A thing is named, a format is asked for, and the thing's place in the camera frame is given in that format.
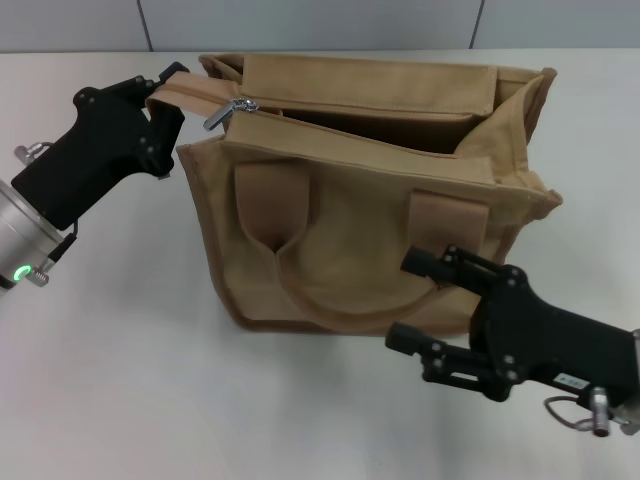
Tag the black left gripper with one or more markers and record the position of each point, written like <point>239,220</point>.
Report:
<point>85,155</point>

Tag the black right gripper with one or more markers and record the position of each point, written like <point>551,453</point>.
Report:
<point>545,345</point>

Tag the silver metal zipper pull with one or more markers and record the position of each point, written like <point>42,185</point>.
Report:
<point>220,116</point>

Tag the khaki canvas food bag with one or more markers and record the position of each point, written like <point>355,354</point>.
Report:
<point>360,235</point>

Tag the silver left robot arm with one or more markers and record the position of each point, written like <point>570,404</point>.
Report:
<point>20,225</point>

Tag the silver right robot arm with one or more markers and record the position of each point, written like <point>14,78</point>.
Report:
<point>636,370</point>

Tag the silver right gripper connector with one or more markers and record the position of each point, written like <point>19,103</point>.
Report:
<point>600,410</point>

